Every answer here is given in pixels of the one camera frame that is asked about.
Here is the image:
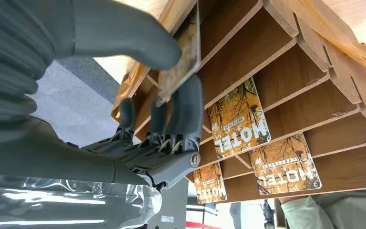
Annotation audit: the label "wooden slotted card holder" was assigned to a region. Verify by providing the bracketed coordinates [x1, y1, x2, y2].
[110, 0, 366, 205]

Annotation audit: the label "person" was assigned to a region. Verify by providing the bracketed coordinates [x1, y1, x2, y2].
[279, 188, 366, 229]

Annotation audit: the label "grey kiosk pillar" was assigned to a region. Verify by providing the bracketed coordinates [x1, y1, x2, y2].
[147, 177, 189, 229]

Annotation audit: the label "orange hotel card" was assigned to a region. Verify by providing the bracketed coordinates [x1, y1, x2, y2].
[206, 76, 271, 160]
[248, 133, 323, 196]
[192, 162, 228, 205]

